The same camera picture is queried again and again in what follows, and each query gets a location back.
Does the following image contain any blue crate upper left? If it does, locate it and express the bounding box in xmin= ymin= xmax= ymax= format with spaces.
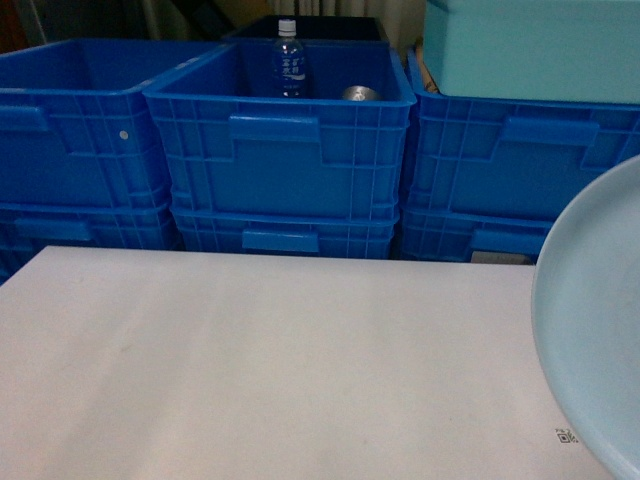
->
xmin=1 ymin=39 xmax=215 ymax=209

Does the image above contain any silver metal can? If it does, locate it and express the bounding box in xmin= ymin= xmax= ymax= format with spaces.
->
xmin=342 ymin=85 xmax=383 ymax=102

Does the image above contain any blue crate lower left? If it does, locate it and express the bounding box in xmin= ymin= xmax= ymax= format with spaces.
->
xmin=1 ymin=203 xmax=184 ymax=282

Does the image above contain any blue crate lower right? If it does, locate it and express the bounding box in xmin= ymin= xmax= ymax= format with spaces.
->
xmin=399 ymin=207 xmax=552 ymax=262

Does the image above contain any clear plastic water bottle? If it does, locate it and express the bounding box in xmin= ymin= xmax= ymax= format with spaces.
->
xmin=271 ymin=19 xmax=307 ymax=98

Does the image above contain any dark crate behind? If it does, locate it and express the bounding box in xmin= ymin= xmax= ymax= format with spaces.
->
xmin=224 ymin=15 xmax=389 ymax=43

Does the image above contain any blue crate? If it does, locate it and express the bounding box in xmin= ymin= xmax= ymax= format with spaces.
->
xmin=1 ymin=39 xmax=215 ymax=209
xmin=1 ymin=203 xmax=184 ymax=282
xmin=144 ymin=41 xmax=415 ymax=220
xmin=171 ymin=206 xmax=400 ymax=260
xmin=400 ymin=49 xmax=639 ymax=220
xmin=399 ymin=207 xmax=552 ymax=262

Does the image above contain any light blue round plate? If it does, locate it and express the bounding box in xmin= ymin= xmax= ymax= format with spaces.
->
xmin=531 ymin=157 xmax=639 ymax=479

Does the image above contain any blue crate upper right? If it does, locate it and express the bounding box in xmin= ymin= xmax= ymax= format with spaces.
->
xmin=400 ymin=49 xmax=639 ymax=220

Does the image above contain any blue crate lower middle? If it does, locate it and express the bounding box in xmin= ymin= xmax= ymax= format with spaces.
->
xmin=171 ymin=206 xmax=400 ymax=260

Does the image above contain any teal foam box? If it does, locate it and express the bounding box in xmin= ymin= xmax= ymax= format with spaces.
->
xmin=423 ymin=1 xmax=639 ymax=104

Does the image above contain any blue crate upper middle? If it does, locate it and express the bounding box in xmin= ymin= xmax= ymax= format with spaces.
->
xmin=144 ymin=41 xmax=415 ymax=220

